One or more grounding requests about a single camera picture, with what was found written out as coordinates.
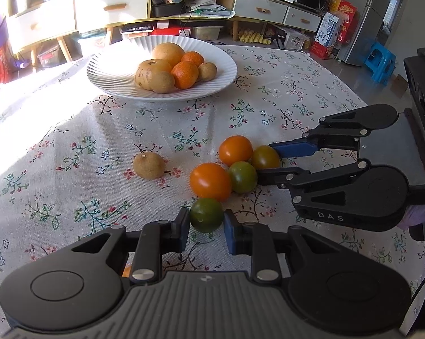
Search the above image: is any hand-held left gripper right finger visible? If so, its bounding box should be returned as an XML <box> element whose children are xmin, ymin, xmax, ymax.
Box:
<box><xmin>224</xmin><ymin>209</ymin><xmax>354</xmax><ymax>285</ymax></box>

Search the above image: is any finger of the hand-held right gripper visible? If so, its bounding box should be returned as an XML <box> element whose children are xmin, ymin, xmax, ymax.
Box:
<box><xmin>269</xmin><ymin>108</ymin><xmax>369</xmax><ymax>158</ymax></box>
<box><xmin>258</xmin><ymin>160</ymin><xmax>372</xmax><ymax>217</ymax></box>

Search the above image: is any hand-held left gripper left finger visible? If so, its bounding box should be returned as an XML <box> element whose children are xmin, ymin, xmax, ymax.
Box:
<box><xmin>57</xmin><ymin>208</ymin><xmax>192</xmax><ymax>285</ymax></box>

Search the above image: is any green-orange tomato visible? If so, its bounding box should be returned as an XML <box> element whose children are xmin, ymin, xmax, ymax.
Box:
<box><xmin>251</xmin><ymin>145</ymin><xmax>281</xmax><ymax>171</ymax></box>

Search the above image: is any green tomato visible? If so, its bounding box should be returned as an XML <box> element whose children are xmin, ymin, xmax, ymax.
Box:
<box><xmin>190</xmin><ymin>198</ymin><xmax>225</xmax><ymax>234</ymax></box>
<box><xmin>228</xmin><ymin>161</ymin><xmax>258</xmax><ymax>194</ymax></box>

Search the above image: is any small brown kiwi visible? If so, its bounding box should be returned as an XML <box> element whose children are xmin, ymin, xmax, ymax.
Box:
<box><xmin>150</xmin><ymin>71</ymin><xmax>176</xmax><ymax>94</ymax></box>
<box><xmin>197</xmin><ymin>62</ymin><xmax>218</xmax><ymax>81</ymax></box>
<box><xmin>133</xmin><ymin>153</ymin><xmax>166</xmax><ymax>179</ymax></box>

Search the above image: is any mandarin orange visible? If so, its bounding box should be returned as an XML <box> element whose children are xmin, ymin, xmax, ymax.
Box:
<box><xmin>181</xmin><ymin>51</ymin><xmax>205</xmax><ymax>68</ymax></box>
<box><xmin>170</xmin><ymin>61</ymin><xmax>199</xmax><ymax>90</ymax></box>

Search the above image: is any yellow pear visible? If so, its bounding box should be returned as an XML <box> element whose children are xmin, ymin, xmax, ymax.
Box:
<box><xmin>152</xmin><ymin>42</ymin><xmax>185</xmax><ymax>67</ymax></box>
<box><xmin>135</xmin><ymin>58</ymin><xmax>173</xmax><ymax>91</ymax></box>

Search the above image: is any white ribbed plate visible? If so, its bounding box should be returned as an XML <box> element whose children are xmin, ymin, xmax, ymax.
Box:
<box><xmin>87</xmin><ymin>35</ymin><xmax>238</xmax><ymax>102</ymax></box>

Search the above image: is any person's right forearm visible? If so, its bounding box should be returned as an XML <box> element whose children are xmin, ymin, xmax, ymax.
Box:
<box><xmin>398</xmin><ymin>203</ymin><xmax>425</xmax><ymax>232</ymax></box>

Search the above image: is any small red box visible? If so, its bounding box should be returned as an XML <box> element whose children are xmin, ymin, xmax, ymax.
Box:
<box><xmin>311</xmin><ymin>40</ymin><xmax>331</xmax><ymax>60</ymax></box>

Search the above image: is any white patterned box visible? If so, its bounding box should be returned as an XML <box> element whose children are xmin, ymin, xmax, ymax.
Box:
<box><xmin>281</xmin><ymin>28</ymin><xmax>310</xmax><ymax>51</ymax></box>

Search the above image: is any cardboard piece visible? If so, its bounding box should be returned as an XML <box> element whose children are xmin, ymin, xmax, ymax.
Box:
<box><xmin>390</xmin><ymin>74</ymin><xmax>410</xmax><ymax>97</ymax></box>

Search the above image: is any egg carton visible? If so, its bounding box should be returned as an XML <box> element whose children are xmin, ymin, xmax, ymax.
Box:
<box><xmin>235</xmin><ymin>29</ymin><xmax>269</xmax><ymax>43</ymax></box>

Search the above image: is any blue and white carton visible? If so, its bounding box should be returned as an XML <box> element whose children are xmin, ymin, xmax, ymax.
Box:
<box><xmin>311</xmin><ymin>11</ymin><xmax>344</xmax><ymax>59</ymax></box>

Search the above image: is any blue plastic stool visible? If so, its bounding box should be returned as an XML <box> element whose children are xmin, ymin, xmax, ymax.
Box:
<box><xmin>364</xmin><ymin>40</ymin><xmax>397</xmax><ymax>86</ymax></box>

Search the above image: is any clear storage box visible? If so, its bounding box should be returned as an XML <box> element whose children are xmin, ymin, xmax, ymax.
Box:
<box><xmin>190</xmin><ymin>25</ymin><xmax>224</xmax><ymax>42</ymax></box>
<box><xmin>79</xmin><ymin>32</ymin><xmax>107</xmax><ymax>48</ymax></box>
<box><xmin>36</xmin><ymin>40</ymin><xmax>65</xmax><ymax>66</ymax></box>

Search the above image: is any red and yellow carton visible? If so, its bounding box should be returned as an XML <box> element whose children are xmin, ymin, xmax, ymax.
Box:
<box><xmin>327</xmin><ymin>0</ymin><xmax>358</xmax><ymax>45</ymax></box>

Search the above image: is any silver refrigerator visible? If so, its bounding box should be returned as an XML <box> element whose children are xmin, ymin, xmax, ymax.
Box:
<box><xmin>336</xmin><ymin>0</ymin><xmax>411</xmax><ymax>67</ymax></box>

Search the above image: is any pile of papers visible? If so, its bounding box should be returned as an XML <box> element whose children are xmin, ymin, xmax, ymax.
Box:
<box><xmin>189</xmin><ymin>0</ymin><xmax>236</xmax><ymax>18</ymax></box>

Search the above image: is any black box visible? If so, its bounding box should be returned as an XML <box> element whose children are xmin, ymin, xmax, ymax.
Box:
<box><xmin>150</xmin><ymin>0</ymin><xmax>189</xmax><ymax>18</ymax></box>

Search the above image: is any black-lid storage box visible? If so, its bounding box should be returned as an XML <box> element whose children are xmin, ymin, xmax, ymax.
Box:
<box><xmin>120</xmin><ymin>23</ymin><xmax>154</xmax><ymax>36</ymax></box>

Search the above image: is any white drawer wooden handle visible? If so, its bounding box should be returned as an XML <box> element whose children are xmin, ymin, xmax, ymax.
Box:
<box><xmin>7</xmin><ymin>5</ymin><xmax>77</xmax><ymax>53</ymax></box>
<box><xmin>74</xmin><ymin>0</ymin><xmax>150</xmax><ymax>31</ymax></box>
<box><xmin>234</xmin><ymin>0</ymin><xmax>289</xmax><ymax>22</ymax></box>
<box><xmin>284</xmin><ymin>6</ymin><xmax>322</xmax><ymax>33</ymax></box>

